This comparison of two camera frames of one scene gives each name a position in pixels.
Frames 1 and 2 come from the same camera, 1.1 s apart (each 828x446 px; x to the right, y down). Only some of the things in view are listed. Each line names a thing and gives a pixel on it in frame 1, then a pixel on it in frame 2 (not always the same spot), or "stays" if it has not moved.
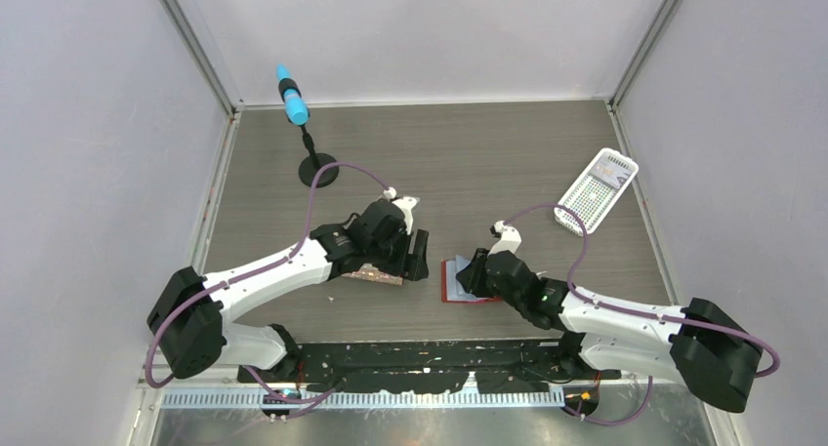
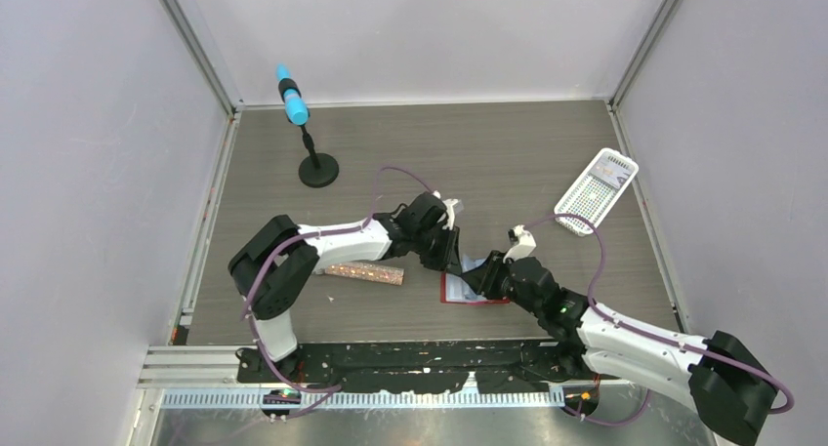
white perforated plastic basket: x=596 y=190 stays
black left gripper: x=411 y=266 → x=449 y=259
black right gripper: x=473 y=275 stays
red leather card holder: x=454 y=289 stays
